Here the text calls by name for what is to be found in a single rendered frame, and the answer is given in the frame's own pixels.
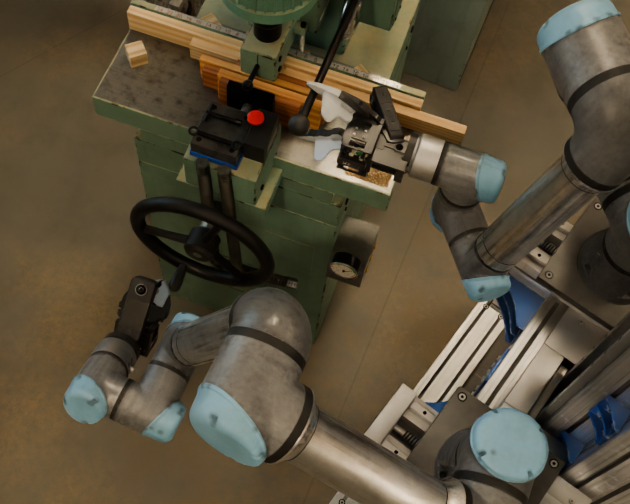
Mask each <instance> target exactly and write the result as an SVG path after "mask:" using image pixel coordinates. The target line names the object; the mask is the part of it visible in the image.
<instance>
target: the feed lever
mask: <svg viewBox="0 0 630 504"><path fill-rule="evenodd" d="M358 2H359V0H350V2H349V4H348V7H347V9H346V11H345V13H344V16H343V18H342V20H341V22H340V25H339V27H338V29H337V31H336V34H335V36H334V38H333V40H332V42H331V45H330V47H329V49H328V51H327V54H326V56H325V58H324V60H323V63H322V65H321V67H320V69H319V71H318V74H317V76H316V78H315V80H314V82H317V83H321V84H322V83H323V81H324V79H325V77H326V74H327V72H328V70H329V67H330V65H331V63H332V61H333V58H334V56H335V54H336V52H337V49H338V47H339V45H340V42H341V40H342V38H343V36H344V33H345V31H346V29H347V27H348V24H349V22H350V20H351V18H352V15H353V13H354V11H355V8H356V6H357V4H358ZM317 95H318V93H316V92H314V91H313V90H312V89H310V92H309V94H308V96H307V98H306V101H305V103H304V105H303V107H302V109H301V112H300V114H297V115H294V116H293V117H291V119H290V120H289V123H288V128H289V130H290V132H291V133H292V134H293V135H295V136H304V135H305V134H307V133H308V131H309V129H310V121H309V119H308V118H307V117H308V115H309V113H310V111H311V108H312V106H313V104H314V102H315V99H316V97H317Z"/></svg>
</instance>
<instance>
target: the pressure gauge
mask: <svg viewBox="0 0 630 504"><path fill-rule="evenodd" d="M360 267H361V261H360V260H359V259H358V258H357V257H356V256H354V255H352V254H350V253H346V252H337V253H335V254H334V256H333V258H332V261H331V264H330V265H329V268H330V270H331V271H332V272H333V273H334V274H336V275H338V276H340V277H342V278H346V279H355V278H357V277H358V273H359V270H360ZM342 270H345V271H352V272H342Z"/></svg>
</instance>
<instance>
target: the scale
mask: <svg viewBox="0 0 630 504"><path fill-rule="evenodd" d="M154 10H155V11H159V12H162V13H165V14H168V15H171V16H174V17H177V18H180V19H183V20H186V21H189V22H193V23H196V24H199V25H202V26H205V27H208V28H211V29H214V30H217V31H220V32H224V33H227V34H230V35H233V36H236V37H239V38H242V39H245V37H246V35H247V34H246V33H243V32H239V31H236V30H233V29H230V28H227V27H224V26H221V25H218V24H215V23H212V22H208V21H205V20H202V19H199V18H196V17H193V16H190V15H187V14H184V13H181V12H177V11H174V10H171V9H168V8H165V7H162V6H159V5H157V6H156V7H155V9H154ZM288 54H292V55H295V56H298V57H301V58H304V59H307V60H310V61H313V62H316V63H319V64H322V63H323V60H324V59H323V58H320V57H317V56H314V55H311V54H308V53H305V52H301V51H298V50H295V49H292V48H290V50H289V52H288ZM330 67H332V68H335V69H338V70H341V71H344V72H347V73H350V74H353V75H357V76H360V77H363V78H366V79H369V80H372V81H375V82H378V83H381V84H384V85H388V86H391V87H394V88H397V89H400V87H401V83H398V82H394V81H391V80H388V79H385V78H382V77H379V76H376V75H373V74H370V73H367V72H363V71H360V70H357V69H354V68H351V67H348V66H345V65H342V64H339V63H336V62H332V63H331V65H330Z"/></svg>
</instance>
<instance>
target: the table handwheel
mask: <svg viewBox="0 0 630 504"><path fill-rule="evenodd" d="M214 207H215V208H211V207H209V206H206V205H203V204H200V203H197V202H194V201H191V200H187V199H182V198H176V197H168V196H157V197H150V198H146V199H143V200H141V201H139V202H138V203H137V204H135V206H134V207H133V208H132V210H131V213H130V223H131V226H132V229H133V231H134V233H135V234H136V236H137V237H138V238H139V239H140V241H141V242H142V243H143V244H144V245H145V246H146V247H147V248H148V249H150V250H151V251H152V252H153V253H154V254H156V255H157V256H159V257H160V258H161V259H163V260H165V261H166V262H168V263H169V264H171V265H173V266H175V267H177V268H178V267H179V265H180V264H185V265H186V266H187V270H186V272H187V273H189V274H191V275H194V276H196V277H199V278H202V279H204V280H207V281H211V282H214V283H218V284H223V285H228V286H235V287H251V286H257V285H260V284H262V283H264V282H266V281H268V280H269V279H270V278H271V276H272V275H273V273H274V270H275V261H274V258H273V255H272V253H271V251H270V250H269V248H268V247H267V245H266V244H265V243H264V242H263V241H262V240H261V238H259V237H258V236H257V235H256V234H255V233H254V232H253V231H252V230H250V229H249V228H248V227H246V226H245V225H243V224H242V223H240V222H239V221H237V220H236V219H234V218H232V217H230V216H228V215H227V214H224V213H223V210H222V203H221V202H219V201H216V200H214ZM154 212H169V213H176V214H181V215H185V216H189V217H192V218H195V219H198V220H201V221H202V222H201V225H200V226H196V227H193V228H192V229H191V231H190V233H189V235H185V234H180V233H176V232H172V231H168V230H164V229H161V228H157V227H154V226H150V225H147V224H146V222H145V216H146V215H148V214H150V213H154ZM221 230H223V231H225V232H226V233H228V234H230V235H231V236H233V237H234V238H236V239H237V240H239V241H240V242H241V243H243V244H244V245H245V246H246V247H247V248H248V249H250V250H251V251H252V253H253V254H254V255H255V256H256V258H257V259H258V261H259V263H260V268H259V269H258V270H256V271H254V272H249V273H242V272H241V271H239V270H238V269H237V268H236V267H235V266H233V265H232V264H231V263H230V262H229V261H228V260H226V259H225V258H224V257H223V256H222V255H221V254H220V253H219V252H218V251H217V249H218V247H219V244H220V242H221V239H220V237H219V235H218V233H219V232H220V231H221ZM156 236H158V237H162V238H166V239H169V240H173V241H176V242H179V243H183V244H184V250H185V252H186V254H187V255H189V256H190V257H191V258H193V259H195V260H198V261H201V262H208V261H211V260H215V261H216V262H217V263H218V264H220V265H221V266H222V267H223V268H225V269H226V270H227V271H224V270H220V269H216V268H213V267H209V266H206V265H204V264H201V263H199V262H196V261H194V260H192V259H190V258H188V257H186V256H184V255H182V254H180V253H178V252H177V251H175V250H173V249H172V248H170V247H169V246H168V245H166V244H165V243H163V242H162V241H161V240H160V239H159V238H158V237H156Z"/></svg>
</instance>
